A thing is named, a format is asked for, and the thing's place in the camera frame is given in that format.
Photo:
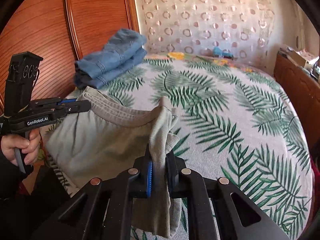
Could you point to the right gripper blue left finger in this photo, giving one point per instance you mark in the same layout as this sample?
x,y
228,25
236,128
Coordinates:
x,y
143,182

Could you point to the person's left hand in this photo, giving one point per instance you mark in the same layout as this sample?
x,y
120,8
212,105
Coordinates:
x,y
30,147

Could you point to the side window curtain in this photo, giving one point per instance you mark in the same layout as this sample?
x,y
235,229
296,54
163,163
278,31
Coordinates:
x,y
301,41

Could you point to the wooden sideboard cabinet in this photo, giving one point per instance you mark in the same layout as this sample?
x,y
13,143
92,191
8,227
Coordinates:
x,y
303,92

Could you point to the folded blue jeans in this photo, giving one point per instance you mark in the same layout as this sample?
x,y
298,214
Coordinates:
x,y
123,51

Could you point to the grey-green pants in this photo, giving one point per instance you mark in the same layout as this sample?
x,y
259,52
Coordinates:
x,y
107,139

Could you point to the cardboard box on cabinet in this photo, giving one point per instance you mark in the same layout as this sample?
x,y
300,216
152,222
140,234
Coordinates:
x,y
303,58

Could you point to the wooden louvered wardrobe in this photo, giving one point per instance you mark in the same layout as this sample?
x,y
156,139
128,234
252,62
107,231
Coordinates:
x,y
61,32

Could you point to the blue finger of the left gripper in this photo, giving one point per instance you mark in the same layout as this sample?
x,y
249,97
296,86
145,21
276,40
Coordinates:
x,y
66,101
69,108

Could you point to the blue toy at bedhead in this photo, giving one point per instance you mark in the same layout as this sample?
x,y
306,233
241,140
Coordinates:
x,y
217,52

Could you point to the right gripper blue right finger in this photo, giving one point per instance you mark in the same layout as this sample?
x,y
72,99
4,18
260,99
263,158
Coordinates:
x,y
173,167

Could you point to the floral bed cover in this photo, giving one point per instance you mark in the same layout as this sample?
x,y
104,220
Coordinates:
x,y
199,61

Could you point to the pink circle pattern curtain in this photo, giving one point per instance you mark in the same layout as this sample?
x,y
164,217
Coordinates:
x,y
238,27

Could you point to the palm leaf bed sheet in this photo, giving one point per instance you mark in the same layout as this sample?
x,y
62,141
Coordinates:
x,y
241,126

